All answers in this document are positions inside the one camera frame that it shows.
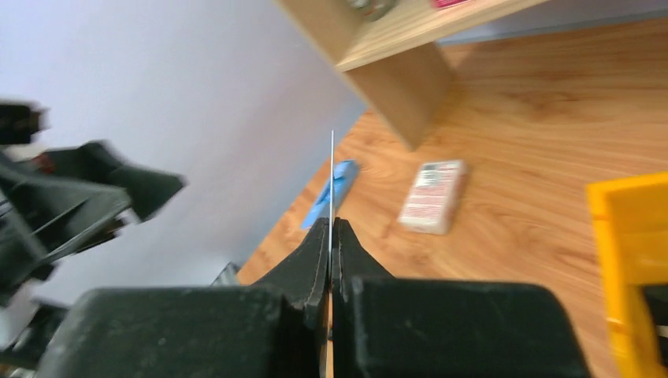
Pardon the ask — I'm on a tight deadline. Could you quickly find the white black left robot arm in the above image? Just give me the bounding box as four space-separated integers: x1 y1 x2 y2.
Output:
1 101 187 377

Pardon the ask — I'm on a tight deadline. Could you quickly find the yellow plastic bin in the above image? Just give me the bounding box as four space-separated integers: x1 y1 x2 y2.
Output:
587 172 667 377

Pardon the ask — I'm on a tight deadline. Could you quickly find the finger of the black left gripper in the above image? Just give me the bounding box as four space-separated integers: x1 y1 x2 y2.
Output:
44 140 187 221
1 153 131 292

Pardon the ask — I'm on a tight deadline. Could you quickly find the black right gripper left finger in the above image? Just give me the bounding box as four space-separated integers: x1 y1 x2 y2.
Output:
36 218 330 377

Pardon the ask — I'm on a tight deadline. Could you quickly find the pink white card box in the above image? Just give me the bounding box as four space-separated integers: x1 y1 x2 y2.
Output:
398 160 468 235

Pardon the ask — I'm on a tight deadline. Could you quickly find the blue toothpaste box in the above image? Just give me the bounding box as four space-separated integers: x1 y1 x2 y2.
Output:
301 160 360 230

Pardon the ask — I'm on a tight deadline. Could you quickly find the wooden two-tier shelf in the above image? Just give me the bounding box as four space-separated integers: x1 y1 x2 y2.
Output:
277 0 537 150

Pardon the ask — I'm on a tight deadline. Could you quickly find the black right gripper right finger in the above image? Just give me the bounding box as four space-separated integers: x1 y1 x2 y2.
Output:
332 219 591 377

